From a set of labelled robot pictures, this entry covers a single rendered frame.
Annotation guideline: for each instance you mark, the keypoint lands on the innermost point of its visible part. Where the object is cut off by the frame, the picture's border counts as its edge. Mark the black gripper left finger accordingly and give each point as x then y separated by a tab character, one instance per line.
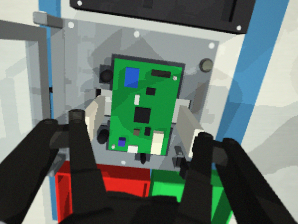
23	171

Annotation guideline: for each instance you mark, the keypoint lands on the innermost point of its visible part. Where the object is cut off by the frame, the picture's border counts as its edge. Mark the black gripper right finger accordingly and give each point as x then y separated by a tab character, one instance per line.
250	196

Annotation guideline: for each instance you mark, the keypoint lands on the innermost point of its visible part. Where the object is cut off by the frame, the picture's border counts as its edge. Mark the green circuit board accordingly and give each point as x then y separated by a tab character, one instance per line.
143	102

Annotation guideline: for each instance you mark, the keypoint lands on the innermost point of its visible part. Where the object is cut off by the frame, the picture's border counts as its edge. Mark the red open-top bin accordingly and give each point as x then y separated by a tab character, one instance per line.
110	173

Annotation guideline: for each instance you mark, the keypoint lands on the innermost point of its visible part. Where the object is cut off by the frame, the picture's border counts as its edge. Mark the green open-top bin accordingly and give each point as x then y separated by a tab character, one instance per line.
221	209

